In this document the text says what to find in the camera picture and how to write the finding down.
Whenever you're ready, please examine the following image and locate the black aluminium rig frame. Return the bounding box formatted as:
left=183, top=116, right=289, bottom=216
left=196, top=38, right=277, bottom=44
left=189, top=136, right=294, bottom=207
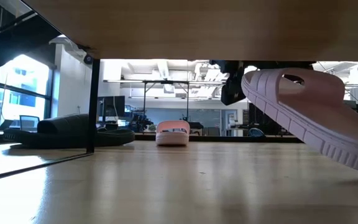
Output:
left=134, top=134, right=304, bottom=144

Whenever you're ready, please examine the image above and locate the wooden shelf with black legs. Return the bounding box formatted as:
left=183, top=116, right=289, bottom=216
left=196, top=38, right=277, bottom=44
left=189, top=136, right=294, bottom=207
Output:
left=0, top=0, right=358, bottom=184

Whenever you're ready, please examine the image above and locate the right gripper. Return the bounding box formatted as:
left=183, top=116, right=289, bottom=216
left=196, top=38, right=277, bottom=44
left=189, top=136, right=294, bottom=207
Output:
left=209, top=60, right=315, bottom=106

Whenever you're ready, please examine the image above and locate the blue office chair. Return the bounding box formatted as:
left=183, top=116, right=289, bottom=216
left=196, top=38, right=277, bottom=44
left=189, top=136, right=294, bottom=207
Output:
left=247, top=126, right=266, bottom=138

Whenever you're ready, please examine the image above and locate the open laptop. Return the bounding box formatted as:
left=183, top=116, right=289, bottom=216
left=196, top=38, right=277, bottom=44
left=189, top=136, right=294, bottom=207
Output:
left=19, top=114, right=40, bottom=132

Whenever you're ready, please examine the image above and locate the black background rig frame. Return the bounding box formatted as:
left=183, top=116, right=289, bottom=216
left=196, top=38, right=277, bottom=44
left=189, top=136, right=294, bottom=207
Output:
left=142, top=80, right=190, bottom=125

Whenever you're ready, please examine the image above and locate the pink and white slide sandal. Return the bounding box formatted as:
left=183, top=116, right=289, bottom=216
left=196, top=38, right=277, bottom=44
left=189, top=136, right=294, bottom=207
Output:
left=240, top=67, right=358, bottom=175
left=155, top=119, right=191, bottom=147

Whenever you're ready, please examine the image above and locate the large glass window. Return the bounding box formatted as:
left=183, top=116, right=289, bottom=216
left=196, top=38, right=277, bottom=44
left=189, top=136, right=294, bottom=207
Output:
left=0, top=54, right=54, bottom=128

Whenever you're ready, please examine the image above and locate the black rubber slide sandal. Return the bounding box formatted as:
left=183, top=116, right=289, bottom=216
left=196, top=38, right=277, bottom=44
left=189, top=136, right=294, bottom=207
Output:
left=2, top=113, right=136, bottom=149

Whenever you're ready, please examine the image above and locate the black computer monitor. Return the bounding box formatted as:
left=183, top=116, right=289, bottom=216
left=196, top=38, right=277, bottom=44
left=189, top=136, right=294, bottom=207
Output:
left=97, top=95, right=126, bottom=118

